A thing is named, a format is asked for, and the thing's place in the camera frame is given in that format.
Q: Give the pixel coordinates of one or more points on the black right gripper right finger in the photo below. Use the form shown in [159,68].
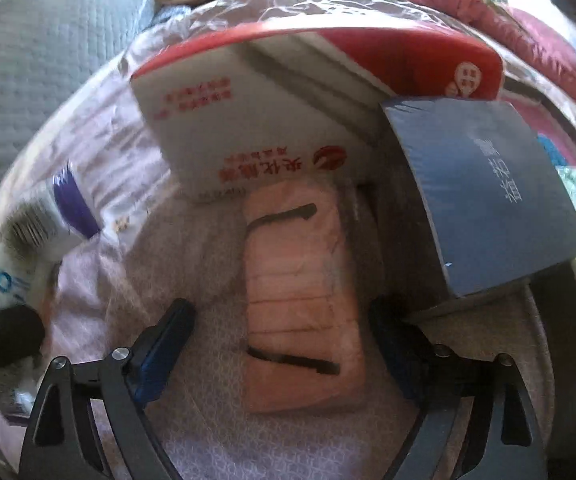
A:
[502,438]

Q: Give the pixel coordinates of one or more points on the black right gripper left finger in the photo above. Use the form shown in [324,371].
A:
[62,440]

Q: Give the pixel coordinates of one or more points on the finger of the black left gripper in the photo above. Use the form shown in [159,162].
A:
[21,334]

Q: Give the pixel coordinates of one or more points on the white purple plastic pack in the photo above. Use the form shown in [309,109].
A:
[41,226]

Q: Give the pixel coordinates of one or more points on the pink packaged towel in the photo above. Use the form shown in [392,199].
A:
[304,350]

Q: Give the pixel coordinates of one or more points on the dark blue-grey box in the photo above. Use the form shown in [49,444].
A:
[467,200]

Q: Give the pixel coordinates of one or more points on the lilac patterned bed quilt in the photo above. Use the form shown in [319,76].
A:
[155,247]

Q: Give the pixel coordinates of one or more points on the grey quilted headboard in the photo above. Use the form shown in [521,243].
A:
[48,49]

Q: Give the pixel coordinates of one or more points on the red white tissue box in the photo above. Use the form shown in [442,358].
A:
[258,103]

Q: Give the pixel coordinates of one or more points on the pink red rolled comforter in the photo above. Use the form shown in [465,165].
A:
[533,41]

